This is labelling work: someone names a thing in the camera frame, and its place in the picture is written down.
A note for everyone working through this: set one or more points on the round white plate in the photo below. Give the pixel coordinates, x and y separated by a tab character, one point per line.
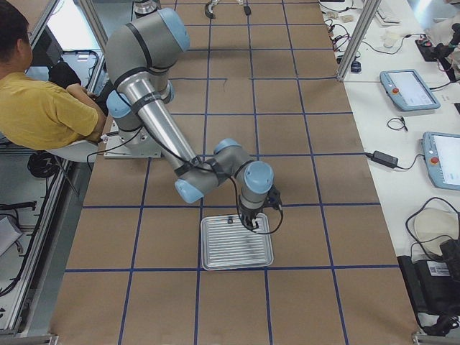
434	227

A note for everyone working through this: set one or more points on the ribbed metal tray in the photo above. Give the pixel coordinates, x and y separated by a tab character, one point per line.
231	246

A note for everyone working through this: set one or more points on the person in yellow shirt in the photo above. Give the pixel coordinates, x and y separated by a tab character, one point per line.
38	114

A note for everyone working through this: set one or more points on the blue teach pendant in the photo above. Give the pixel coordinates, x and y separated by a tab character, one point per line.
408	91
441	152

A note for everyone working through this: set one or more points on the small black flat plate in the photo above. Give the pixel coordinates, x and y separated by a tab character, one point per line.
247	10

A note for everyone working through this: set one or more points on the black power adapter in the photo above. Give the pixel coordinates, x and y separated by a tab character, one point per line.
382	159

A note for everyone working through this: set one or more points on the blue teach pendant far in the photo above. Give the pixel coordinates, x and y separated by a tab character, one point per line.
408	91

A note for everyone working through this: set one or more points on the blue teach pendant near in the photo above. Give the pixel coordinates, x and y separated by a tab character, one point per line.
441	152

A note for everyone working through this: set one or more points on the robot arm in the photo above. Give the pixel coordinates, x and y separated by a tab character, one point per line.
144	7
138	58

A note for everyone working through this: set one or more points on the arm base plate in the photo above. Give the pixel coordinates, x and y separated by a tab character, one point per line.
132	140

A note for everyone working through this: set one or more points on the white chair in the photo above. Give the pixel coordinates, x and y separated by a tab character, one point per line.
82	151

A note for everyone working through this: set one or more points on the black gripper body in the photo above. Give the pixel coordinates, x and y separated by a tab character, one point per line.
248	215

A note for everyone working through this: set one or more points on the aluminium corner post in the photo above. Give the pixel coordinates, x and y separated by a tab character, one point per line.
368	12

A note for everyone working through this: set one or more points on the olive curved brake shoe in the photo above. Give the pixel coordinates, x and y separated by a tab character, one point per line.
209	9

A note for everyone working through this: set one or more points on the black box on table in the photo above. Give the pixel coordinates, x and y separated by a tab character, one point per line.
433	294

